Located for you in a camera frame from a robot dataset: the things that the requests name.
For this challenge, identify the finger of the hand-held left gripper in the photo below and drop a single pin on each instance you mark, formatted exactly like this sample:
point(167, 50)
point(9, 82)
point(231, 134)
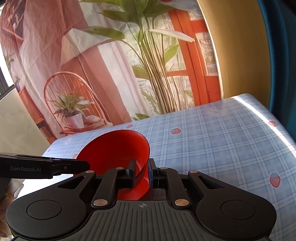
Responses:
point(71, 167)

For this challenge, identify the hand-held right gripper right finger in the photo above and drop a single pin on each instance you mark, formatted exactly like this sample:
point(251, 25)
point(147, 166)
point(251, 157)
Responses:
point(153, 173)

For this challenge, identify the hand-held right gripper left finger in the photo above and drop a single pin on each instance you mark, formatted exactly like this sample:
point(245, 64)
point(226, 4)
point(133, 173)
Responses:
point(132, 172)

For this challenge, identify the red plastic bowl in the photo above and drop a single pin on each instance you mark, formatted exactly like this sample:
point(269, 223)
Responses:
point(115, 153)

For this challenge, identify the person's left hand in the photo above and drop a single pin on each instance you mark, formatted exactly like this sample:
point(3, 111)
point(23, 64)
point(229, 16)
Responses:
point(4, 215)

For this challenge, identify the white marble board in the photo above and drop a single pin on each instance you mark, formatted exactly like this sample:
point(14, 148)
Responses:
point(20, 129)

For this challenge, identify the blue checked tablecloth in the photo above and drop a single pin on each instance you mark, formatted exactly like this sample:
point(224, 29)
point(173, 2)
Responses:
point(219, 150)

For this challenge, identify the printed room backdrop cloth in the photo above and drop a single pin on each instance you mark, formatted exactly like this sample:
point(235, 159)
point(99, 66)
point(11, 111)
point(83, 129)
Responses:
point(104, 58)

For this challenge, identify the yellow wooden panel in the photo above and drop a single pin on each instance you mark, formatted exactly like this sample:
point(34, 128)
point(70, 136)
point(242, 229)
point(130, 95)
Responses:
point(238, 46)

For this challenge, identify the dark window frame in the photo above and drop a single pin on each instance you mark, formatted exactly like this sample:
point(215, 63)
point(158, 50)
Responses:
point(4, 81)

